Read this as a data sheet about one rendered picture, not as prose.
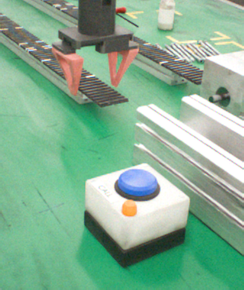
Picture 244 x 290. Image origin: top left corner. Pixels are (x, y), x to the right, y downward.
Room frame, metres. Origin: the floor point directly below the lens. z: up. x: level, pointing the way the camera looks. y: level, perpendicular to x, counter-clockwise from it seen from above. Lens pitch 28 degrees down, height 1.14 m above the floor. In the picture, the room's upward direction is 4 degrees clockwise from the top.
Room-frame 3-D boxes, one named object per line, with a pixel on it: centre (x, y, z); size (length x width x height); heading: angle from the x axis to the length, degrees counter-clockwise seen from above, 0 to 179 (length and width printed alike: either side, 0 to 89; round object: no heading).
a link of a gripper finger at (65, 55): (0.76, 0.07, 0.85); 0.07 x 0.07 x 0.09; 35
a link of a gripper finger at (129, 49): (0.79, 0.03, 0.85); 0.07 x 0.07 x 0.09; 35
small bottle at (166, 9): (1.25, -0.09, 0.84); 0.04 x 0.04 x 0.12
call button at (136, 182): (0.44, -0.02, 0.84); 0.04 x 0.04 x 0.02
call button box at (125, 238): (0.45, -0.03, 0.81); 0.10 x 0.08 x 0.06; 125
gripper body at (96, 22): (0.77, 0.05, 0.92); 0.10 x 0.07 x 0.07; 125
